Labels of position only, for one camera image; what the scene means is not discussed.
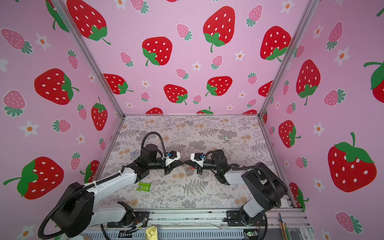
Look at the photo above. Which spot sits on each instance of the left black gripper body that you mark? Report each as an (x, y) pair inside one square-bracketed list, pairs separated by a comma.
[(168, 169)]

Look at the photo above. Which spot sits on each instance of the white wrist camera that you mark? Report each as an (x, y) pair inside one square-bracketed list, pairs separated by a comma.
[(198, 158), (171, 157)]

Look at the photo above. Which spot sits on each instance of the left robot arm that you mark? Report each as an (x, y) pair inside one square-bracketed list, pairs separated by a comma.
[(76, 210)]

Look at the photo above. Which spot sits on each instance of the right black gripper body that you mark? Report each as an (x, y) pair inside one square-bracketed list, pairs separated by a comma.
[(200, 169)]

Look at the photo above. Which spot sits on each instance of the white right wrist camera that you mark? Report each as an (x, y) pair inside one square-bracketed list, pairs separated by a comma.
[(198, 158)]

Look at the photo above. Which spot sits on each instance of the coloured pencils bundle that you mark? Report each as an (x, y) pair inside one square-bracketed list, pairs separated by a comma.
[(284, 228)]

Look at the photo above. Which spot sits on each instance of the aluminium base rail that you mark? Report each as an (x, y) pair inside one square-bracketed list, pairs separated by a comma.
[(205, 224)]

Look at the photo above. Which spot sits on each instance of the green packet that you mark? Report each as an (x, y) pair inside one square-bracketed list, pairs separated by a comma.
[(144, 187)]

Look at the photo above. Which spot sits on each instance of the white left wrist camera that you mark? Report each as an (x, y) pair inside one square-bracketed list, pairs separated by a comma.
[(171, 157)]

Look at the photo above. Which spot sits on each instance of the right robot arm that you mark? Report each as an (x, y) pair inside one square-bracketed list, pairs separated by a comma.
[(266, 187)]

